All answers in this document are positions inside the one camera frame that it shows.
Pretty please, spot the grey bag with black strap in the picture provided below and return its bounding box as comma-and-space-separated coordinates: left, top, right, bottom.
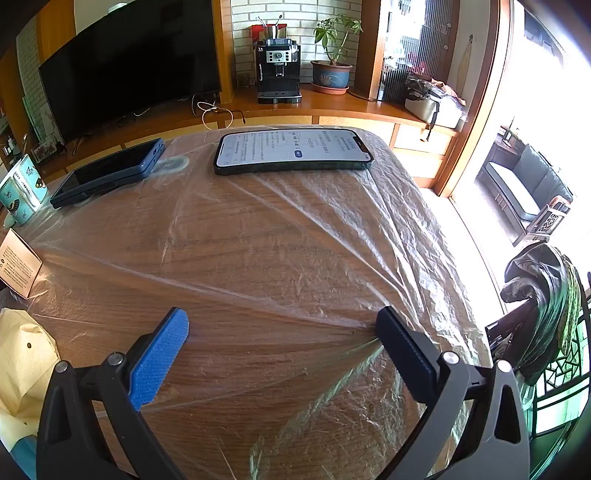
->
404, 74, 467, 139

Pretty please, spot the clear plastic table cover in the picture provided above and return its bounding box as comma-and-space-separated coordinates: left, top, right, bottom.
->
28, 124, 492, 480

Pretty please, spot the teal butterfly mug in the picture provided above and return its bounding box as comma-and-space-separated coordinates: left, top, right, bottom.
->
0, 154, 51, 227

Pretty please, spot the green patterned scarf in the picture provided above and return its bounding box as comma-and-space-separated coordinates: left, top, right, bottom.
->
556, 263, 583, 352

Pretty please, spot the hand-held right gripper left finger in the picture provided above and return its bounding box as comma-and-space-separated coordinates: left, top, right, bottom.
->
36, 307, 190, 480

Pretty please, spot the black ribbed heater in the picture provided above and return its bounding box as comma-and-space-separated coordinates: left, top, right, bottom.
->
376, 65, 411, 102

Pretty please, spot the yellow cloth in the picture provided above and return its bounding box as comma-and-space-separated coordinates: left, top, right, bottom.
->
0, 308, 61, 455

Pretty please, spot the metal cup with utensils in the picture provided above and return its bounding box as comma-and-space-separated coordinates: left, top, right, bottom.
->
256, 14, 284, 42

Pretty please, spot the dark cushioned sofa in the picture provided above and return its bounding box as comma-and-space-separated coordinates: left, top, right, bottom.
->
478, 143, 573, 222

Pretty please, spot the small framed picture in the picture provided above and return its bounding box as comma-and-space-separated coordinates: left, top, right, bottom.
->
30, 143, 61, 163

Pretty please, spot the small wooden pattern box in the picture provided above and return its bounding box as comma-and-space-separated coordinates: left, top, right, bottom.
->
0, 229, 43, 297

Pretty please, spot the black flat television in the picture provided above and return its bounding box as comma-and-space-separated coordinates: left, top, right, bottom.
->
38, 0, 223, 144

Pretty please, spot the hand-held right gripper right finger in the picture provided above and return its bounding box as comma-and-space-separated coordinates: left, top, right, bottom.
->
376, 305, 532, 480

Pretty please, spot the potted plant in blue pot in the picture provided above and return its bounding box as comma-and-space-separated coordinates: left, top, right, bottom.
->
310, 15, 363, 95

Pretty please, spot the black leather jacket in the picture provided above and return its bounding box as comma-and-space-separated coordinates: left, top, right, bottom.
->
501, 243, 573, 384

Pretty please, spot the white cable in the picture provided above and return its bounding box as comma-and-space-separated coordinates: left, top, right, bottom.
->
191, 92, 234, 131

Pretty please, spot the dark tablet in case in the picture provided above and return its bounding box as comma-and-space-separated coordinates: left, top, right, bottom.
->
50, 137, 166, 209

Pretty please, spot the black smartphone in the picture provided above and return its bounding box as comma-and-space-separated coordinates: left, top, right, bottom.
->
213, 128, 374, 176

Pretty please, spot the long wooden cabinet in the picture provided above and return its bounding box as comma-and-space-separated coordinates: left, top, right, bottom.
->
0, 83, 462, 195

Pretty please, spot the black coffee machine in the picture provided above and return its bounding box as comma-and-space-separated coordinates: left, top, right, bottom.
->
255, 39, 303, 104

